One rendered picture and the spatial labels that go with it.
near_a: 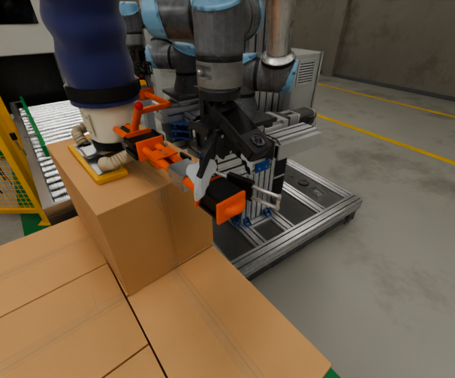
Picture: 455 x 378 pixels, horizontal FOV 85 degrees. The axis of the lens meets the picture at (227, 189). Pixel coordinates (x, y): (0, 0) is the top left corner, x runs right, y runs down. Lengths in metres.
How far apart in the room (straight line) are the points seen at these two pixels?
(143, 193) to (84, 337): 0.51
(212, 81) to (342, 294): 1.56
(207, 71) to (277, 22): 0.51
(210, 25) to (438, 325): 1.83
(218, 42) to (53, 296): 1.03
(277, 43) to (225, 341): 0.96
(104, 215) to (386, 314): 1.57
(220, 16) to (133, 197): 0.55
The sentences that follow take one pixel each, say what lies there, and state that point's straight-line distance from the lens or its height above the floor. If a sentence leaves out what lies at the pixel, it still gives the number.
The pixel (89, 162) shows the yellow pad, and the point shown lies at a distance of 0.98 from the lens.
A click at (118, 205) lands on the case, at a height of 0.94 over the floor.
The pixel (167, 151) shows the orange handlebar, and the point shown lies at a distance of 0.69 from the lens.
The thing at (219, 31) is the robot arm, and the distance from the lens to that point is 0.40.
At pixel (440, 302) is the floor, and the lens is 2.04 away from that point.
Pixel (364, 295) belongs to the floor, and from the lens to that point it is 1.82.
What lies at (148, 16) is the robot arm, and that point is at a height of 1.39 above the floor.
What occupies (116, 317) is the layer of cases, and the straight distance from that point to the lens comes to 1.02.
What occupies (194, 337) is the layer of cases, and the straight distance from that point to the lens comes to 0.93.
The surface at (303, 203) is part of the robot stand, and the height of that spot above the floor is 0.22.
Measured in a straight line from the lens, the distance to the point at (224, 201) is 0.48.
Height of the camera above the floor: 1.39
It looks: 36 degrees down
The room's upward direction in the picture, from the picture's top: straight up
